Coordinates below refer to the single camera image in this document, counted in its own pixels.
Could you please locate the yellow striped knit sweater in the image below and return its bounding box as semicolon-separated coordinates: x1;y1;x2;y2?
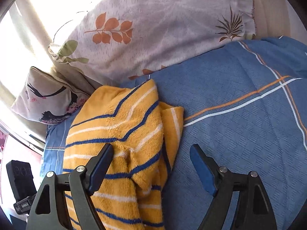
63;80;184;229

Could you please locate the cream cushion with black silhouette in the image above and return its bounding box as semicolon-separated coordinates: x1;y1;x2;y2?
11;67;89;125

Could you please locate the blue plaid bed sheet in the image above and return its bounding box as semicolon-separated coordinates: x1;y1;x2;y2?
40;36;307;230

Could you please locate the beige curtain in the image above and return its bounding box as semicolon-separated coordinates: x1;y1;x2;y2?
1;0;306;141

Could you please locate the white leaf print pillow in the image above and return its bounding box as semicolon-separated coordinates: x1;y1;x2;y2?
49;0;256;85

